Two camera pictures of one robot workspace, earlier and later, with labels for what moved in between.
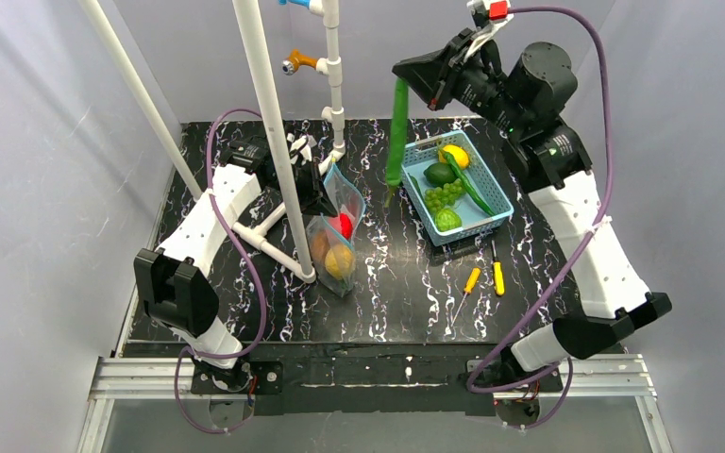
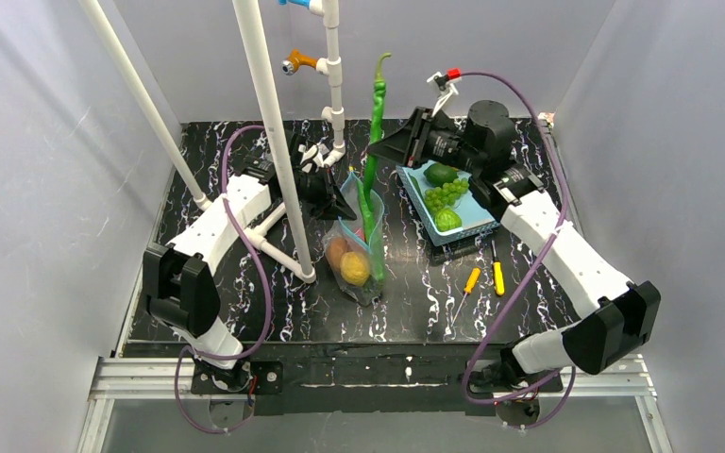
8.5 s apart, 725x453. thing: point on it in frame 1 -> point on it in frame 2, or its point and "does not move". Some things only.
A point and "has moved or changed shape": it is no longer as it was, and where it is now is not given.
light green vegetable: x=447 y=220 does not move
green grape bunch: x=441 y=197 does not move
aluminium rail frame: x=613 y=377 does not move
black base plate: x=355 y=378 does not move
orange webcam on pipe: x=296 y=59 does not move
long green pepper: x=396 y=149 -> x=370 y=220
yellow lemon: x=340 y=261 -> x=354 y=268
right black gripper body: x=444 y=75 -> x=416 y=138
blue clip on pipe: x=305 y=3 does not move
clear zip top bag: x=331 y=237 has moved or changed shape
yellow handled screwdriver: x=497 y=273 does not move
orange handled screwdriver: x=475 y=275 does not move
